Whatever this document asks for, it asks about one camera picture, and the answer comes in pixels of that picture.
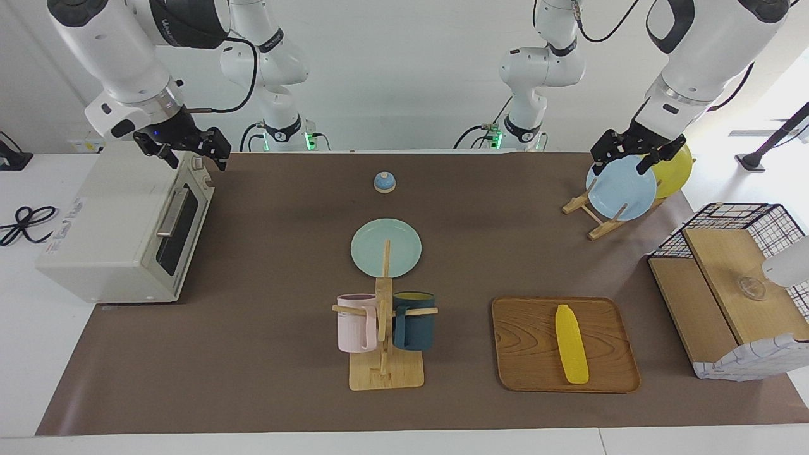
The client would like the mint green plate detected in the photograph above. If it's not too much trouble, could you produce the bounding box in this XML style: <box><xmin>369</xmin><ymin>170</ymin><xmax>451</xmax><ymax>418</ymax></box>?
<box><xmin>351</xmin><ymin>219</ymin><xmax>422</xmax><ymax>279</ymax></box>

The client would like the yellow corn cob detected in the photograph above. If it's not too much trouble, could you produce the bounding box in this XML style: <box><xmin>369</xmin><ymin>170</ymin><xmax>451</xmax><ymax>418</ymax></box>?
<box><xmin>556</xmin><ymin>305</ymin><xmax>590</xmax><ymax>384</ymax></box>

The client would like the cream toaster oven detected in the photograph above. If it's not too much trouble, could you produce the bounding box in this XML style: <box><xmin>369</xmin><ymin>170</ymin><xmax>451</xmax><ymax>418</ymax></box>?
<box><xmin>36</xmin><ymin>150</ymin><xmax>216</xmax><ymax>304</ymax></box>

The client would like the yellow plate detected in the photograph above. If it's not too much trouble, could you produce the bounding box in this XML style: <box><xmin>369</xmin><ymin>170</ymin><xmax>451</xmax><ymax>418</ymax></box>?
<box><xmin>645</xmin><ymin>144</ymin><xmax>694</xmax><ymax>200</ymax></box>

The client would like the light blue plate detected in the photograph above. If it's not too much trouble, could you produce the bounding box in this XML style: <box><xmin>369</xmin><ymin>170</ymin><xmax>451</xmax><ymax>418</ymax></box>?
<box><xmin>586</xmin><ymin>155</ymin><xmax>658</xmax><ymax>221</ymax></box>

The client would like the wooden plate rack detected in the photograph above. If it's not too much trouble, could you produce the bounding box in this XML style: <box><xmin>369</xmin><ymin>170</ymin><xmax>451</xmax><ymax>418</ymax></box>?
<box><xmin>562</xmin><ymin>158</ymin><xmax>696</xmax><ymax>241</ymax></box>

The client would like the black desk clamp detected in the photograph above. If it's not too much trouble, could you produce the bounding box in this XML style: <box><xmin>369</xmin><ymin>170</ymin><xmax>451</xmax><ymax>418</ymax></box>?
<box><xmin>0</xmin><ymin>131</ymin><xmax>33</xmax><ymax>171</ymax></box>

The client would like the small clear glass dish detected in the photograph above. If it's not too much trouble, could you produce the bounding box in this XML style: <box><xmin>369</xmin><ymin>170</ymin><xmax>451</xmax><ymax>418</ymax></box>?
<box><xmin>736</xmin><ymin>276</ymin><xmax>767</xmax><ymax>301</ymax></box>

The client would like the white rounded device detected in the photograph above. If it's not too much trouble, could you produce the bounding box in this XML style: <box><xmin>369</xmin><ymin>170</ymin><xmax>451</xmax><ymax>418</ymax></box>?
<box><xmin>762</xmin><ymin>236</ymin><xmax>809</xmax><ymax>288</ymax></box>

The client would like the wooden serving tray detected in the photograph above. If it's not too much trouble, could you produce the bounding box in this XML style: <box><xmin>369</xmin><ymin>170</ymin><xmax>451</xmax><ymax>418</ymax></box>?
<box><xmin>492</xmin><ymin>296</ymin><xmax>641</xmax><ymax>394</ymax></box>

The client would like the brown table mat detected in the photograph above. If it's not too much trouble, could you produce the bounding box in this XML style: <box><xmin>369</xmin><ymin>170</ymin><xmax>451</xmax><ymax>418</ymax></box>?
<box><xmin>36</xmin><ymin>152</ymin><xmax>809</xmax><ymax>437</ymax></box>

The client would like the pink mug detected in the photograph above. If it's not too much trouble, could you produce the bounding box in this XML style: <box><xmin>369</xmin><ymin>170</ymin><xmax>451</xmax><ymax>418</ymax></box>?
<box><xmin>336</xmin><ymin>293</ymin><xmax>379</xmax><ymax>353</ymax></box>

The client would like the white checked cloth liner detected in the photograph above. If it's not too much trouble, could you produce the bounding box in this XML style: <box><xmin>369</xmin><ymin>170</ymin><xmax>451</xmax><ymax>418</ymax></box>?
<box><xmin>692</xmin><ymin>333</ymin><xmax>809</xmax><ymax>381</ymax></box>

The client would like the dark blue mug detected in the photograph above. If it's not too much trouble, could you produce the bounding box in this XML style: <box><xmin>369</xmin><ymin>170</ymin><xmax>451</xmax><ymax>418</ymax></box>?
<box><xmin>392</xmin><ymin>291</ymin><xmax>435</xmax><ymax>352</ymax></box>

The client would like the wooden mug rack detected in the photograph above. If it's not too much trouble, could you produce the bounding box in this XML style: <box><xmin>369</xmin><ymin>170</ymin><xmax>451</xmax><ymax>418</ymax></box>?
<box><xmin>332</xmin><ymin>239</ymin><xmax>439</xmax><ymax>391</ymax></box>

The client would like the black arm base cable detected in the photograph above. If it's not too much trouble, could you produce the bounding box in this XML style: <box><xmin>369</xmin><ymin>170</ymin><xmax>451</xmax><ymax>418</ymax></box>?
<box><xmin>239</xmin><ymin>122</ymin><xmax>266</xmax><ymax>152</ymax></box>
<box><xmin>454</xmin><ymin>123</ymin><xmax>500</xmax><ymax>149</ymax></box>

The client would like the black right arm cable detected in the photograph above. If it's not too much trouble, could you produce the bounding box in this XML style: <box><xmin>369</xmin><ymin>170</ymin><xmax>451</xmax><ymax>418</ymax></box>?
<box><xmin>188</xmin><ymin>37</ymin><xmax>260</xmax><ymax>114</ymax></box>

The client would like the white wall socket box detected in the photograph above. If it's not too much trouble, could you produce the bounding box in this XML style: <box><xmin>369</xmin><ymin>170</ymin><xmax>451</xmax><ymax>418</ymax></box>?
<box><xmin>68</xmin><ymin>133</ymin><xmax>105</xmax><ymax>154</ymax></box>

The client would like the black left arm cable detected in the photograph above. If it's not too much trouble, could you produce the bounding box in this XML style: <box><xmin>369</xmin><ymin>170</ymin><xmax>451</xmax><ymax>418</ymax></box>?
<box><xmin>572</xmin><ymin>0</ymin><xmax>756</xmax><ymax>112</ymax></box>

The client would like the wooden shelf with wire basket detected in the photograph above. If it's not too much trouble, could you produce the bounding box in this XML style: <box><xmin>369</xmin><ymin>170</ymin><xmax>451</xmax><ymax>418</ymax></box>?
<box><xmin>648</xmin><ymin>203</ymin><xmax>809</xmax><ymax>381</ymax></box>

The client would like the coiled black cable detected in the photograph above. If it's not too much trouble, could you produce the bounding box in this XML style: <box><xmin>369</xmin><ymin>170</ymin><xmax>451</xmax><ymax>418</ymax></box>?
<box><xmin>0</xmin><ymin>205</ymin><xmax>59</xmax><ymax>247</ymax></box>

